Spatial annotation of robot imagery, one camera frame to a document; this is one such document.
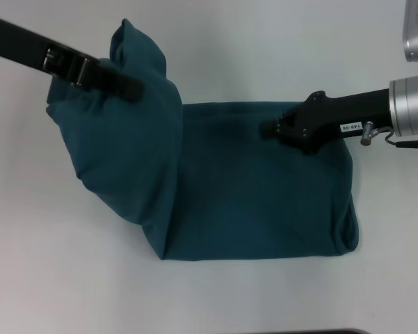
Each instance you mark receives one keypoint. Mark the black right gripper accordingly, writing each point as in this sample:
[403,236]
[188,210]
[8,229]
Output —
[341,115]

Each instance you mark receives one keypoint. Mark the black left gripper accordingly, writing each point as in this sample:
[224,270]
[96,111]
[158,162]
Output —
[35,52]

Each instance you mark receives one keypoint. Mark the teal t-shirt with beige print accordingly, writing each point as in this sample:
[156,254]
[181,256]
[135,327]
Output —
[212,174]

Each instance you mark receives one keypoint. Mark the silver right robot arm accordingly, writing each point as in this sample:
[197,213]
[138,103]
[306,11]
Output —
[412,109]

